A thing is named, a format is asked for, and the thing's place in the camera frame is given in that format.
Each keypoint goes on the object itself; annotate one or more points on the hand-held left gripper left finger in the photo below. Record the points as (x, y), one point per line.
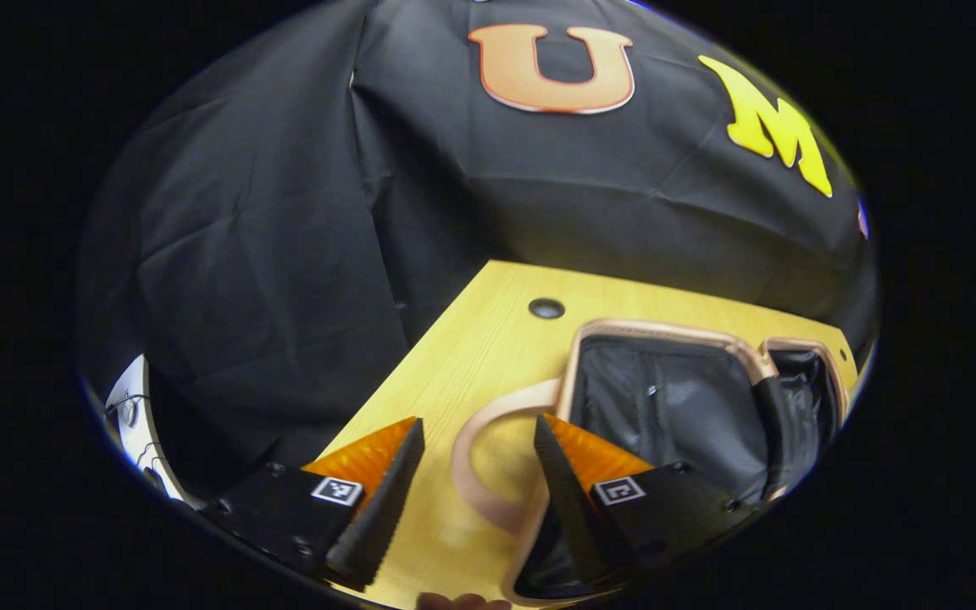
(386, 508)

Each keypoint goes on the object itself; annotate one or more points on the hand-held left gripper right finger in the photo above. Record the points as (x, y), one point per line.
(577, 517)

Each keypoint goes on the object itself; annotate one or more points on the white panel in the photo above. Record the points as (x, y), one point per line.
(134, 424)

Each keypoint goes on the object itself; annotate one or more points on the black backdrop cloth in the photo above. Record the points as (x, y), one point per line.
(285, 212)

